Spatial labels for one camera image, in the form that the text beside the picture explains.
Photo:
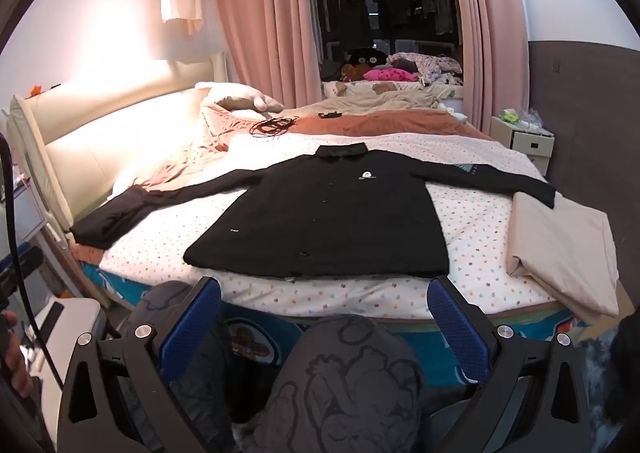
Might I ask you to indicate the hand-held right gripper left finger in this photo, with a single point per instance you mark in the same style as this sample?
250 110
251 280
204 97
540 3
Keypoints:
192 328

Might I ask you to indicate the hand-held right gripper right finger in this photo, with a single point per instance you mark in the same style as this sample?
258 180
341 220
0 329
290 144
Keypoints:
457 328

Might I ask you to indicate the black button-up jacket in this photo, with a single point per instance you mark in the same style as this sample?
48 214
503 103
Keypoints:
325 213

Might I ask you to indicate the pile of clothes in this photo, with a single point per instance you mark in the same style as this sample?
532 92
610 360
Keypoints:
400 93

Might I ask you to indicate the person's left hand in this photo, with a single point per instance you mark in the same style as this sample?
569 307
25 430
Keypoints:
12 365

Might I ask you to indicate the blue cartoon print mattress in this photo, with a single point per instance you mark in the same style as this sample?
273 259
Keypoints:
250 338

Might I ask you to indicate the white floral bedsheet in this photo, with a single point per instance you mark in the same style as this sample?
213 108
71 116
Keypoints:
150 243

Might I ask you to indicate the grey printed pants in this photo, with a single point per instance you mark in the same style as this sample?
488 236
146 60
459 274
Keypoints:
340 383

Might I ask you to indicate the beige folded cloth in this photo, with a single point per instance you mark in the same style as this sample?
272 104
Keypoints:
565 248

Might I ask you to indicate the grey shaggy rug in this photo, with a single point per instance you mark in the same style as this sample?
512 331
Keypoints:
595 368

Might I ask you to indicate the cream padded headboard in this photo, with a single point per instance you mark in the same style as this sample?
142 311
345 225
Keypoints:
100 143

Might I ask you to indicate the peach quilt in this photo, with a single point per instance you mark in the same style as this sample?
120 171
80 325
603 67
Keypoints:
210 133

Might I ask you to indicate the white nightstand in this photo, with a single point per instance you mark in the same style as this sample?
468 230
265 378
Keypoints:
520 140

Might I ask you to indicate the brown blanket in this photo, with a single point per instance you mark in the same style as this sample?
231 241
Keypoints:
400 123

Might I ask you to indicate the small green item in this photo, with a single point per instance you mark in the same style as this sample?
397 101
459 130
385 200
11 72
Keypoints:
510 116

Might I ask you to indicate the white pillow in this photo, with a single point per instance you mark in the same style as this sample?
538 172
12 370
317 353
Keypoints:
235 95

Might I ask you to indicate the small black device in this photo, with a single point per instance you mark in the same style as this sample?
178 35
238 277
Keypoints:
331 115

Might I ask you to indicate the pink garment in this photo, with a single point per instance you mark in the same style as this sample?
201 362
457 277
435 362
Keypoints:
387 75

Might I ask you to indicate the floral patterned garment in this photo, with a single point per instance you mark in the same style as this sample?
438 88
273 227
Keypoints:
435 65

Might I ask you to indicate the dark plush toy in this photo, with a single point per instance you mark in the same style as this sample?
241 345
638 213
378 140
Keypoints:
362 60

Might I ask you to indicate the pink curtain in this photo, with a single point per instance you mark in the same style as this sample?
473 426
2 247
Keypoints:
495 33
250 8

